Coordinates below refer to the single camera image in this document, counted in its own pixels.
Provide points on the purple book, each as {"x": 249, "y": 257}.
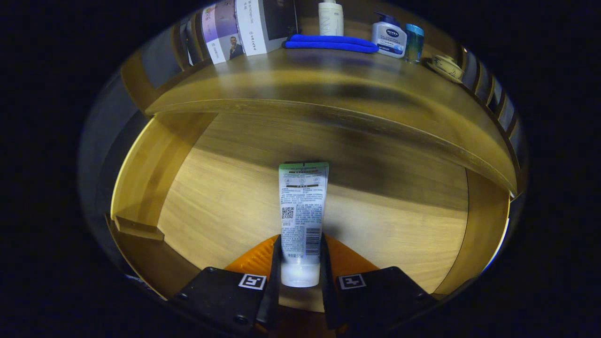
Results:
{"x": 220, "y": 33}

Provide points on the white cream tube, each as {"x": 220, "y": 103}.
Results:
{"x": 303, "y": 216}

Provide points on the blue folded cloth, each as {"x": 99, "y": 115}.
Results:
{"x": 328, "y": 43}

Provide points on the teal bottle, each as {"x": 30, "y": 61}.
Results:
{"x": 414, "y": 42}

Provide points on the white book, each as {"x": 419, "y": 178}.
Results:
{"x": 263, "y": 26}

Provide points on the wooden cabinet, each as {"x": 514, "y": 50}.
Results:
{"x": 357, "y": 21}

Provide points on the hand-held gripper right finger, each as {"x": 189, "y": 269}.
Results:
{"x": 327, "y": 291}

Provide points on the wooden drawer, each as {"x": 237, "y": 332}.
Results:
{"x": 225, "y": 202}

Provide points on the wooden countertop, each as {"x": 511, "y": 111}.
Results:
{"x": 305, "y": 80}

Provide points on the ceramic lidded teacup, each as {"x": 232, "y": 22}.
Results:
{"x": 446, "y": 68}

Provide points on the white lotion bottle blue cap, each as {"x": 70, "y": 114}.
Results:
{"x": 389, "y": 40}

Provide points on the white pump bottle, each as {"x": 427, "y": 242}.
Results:
{"x": 331, "y": 19}

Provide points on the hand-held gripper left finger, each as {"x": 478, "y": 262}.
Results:
{"x": 274, "y": 281}

